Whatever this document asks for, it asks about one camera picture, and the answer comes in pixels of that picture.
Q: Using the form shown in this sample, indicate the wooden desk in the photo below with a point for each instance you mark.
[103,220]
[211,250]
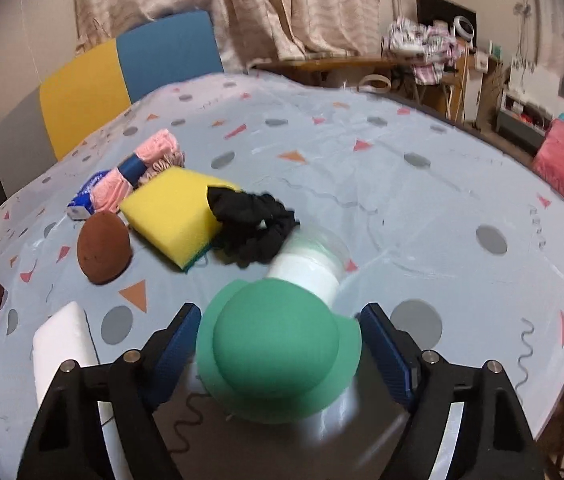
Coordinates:
[312,65]

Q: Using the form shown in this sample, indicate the white plastic cup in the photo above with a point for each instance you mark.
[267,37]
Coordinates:
[307,270]

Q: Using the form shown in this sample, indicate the pile of patterned clothes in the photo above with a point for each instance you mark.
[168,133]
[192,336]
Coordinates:
[412,35]

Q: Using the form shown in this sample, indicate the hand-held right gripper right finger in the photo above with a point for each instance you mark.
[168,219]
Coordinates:
[387,355]

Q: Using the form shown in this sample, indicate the white storage drawer unit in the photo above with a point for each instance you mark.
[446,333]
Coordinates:
[522,125]

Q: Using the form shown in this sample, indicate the beige ruffled scrunchie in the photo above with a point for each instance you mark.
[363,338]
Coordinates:
[167,162]

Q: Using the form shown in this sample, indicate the yellow sponge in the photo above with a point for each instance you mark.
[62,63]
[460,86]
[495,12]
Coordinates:
[172,210]

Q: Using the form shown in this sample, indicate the grey yellow blue chair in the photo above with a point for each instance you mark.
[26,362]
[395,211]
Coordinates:
[82,95]

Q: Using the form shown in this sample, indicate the tape roll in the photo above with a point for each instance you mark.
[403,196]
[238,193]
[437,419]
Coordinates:
[362,85]

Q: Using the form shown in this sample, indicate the patterned light blue tablecloth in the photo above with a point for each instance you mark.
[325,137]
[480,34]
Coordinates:
[362,185]

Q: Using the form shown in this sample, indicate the brown round sponge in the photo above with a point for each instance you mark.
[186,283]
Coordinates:
[102,247]

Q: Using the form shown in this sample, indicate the pink cloth with blue band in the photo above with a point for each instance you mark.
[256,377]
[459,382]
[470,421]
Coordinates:
[157,145]

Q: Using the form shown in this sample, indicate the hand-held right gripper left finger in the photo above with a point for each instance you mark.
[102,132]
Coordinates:
[177,345]

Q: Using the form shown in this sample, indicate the blue tissue packet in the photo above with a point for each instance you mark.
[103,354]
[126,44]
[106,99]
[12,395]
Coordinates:
[84,197]

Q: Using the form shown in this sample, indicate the beige patterned curtain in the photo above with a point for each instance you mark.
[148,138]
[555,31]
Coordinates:
[262,0]

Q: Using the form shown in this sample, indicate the green and white bottle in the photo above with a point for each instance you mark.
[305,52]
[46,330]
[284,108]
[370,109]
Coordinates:
[272,340]

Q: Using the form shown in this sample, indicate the white round fan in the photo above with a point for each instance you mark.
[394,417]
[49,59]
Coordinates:
[463,27]

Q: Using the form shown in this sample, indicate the black scrunchie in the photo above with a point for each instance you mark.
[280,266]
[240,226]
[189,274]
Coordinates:
[252,240]

